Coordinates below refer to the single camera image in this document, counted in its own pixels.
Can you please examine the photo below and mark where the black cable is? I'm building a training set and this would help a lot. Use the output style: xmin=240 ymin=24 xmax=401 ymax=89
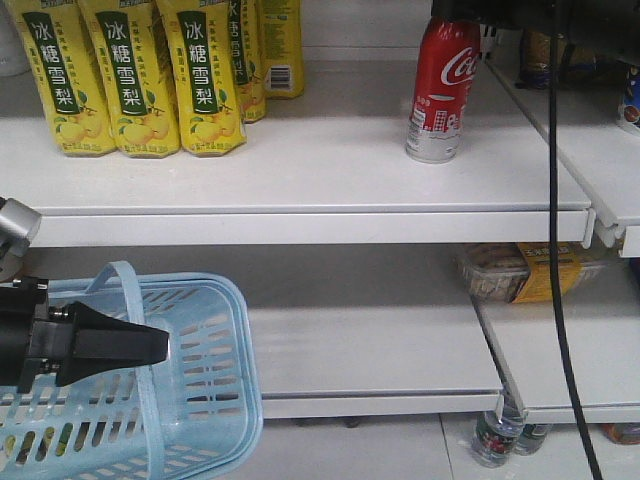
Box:
xmin=547 ymin=0 xmax=606 ymax=480

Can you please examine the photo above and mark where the yellow pear drink carton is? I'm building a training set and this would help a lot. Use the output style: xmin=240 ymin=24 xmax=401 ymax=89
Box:
xmin=5 ymin=1 xmax=117 ymax=157
xmin=78 ymin=1 xmax=181 ymax=158
xmin=157 ymin=1 xmax=246 ymax=157

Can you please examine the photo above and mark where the clear cookie box yellow label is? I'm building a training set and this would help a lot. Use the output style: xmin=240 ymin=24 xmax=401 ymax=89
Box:
xmin=455 ymin=242 xmax=619 ymax=303

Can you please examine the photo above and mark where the red coke can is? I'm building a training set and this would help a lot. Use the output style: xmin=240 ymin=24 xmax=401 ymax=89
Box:
xmin=405 ymin=17 xmax=481 ymax=163

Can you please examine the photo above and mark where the light blue plastic basket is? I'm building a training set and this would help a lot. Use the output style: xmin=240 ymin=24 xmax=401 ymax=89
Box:
xmin=1 ymin=261 xmax=263 ymax=479

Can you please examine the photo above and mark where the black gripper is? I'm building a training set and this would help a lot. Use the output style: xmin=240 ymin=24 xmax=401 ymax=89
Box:
xmin=1 ymin=277 xmax=169 ymax=393

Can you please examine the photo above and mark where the white metal shelf unit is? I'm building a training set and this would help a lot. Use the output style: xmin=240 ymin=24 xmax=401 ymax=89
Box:
xmin=0 ymin=0 xmax=640 ymax=480

